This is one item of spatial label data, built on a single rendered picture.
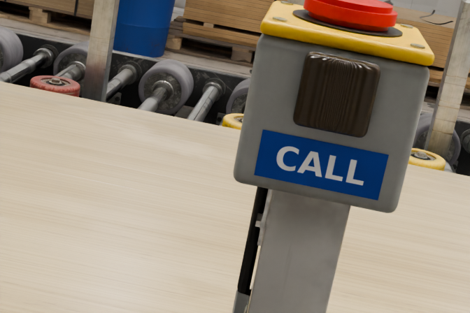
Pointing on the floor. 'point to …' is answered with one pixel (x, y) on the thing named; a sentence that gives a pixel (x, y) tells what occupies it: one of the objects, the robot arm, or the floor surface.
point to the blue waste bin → (147, 5)
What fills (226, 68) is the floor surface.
